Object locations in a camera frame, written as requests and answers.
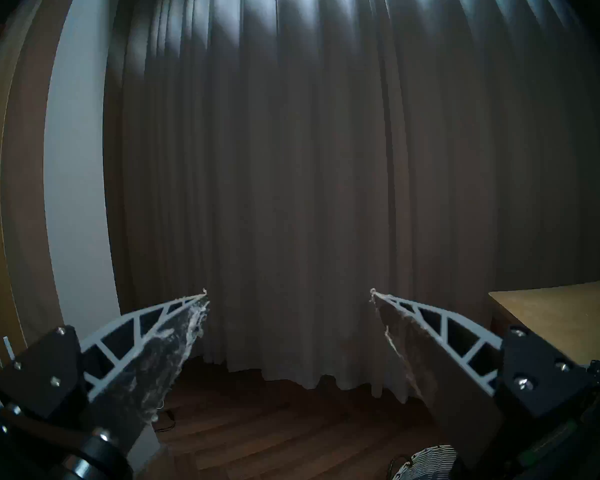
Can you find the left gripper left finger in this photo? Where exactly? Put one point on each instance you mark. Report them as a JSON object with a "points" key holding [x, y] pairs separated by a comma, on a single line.
{"points": [[125, 369]]}

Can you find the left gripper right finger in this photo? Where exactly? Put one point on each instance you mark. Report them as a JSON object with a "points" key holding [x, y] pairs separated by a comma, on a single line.
{"points": [[450, 379]]}

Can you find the woven wicker laundry hamper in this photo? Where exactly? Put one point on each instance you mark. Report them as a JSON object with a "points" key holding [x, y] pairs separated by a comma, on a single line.
{"points": [[427, 465]]}

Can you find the light wooden table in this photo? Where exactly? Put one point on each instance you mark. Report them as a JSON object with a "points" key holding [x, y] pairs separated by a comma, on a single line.
{"points": [[560, 314]]}

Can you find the grey pleated curtain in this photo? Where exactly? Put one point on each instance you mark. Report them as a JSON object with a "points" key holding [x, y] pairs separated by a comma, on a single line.
{"points": [[330, 159]]}

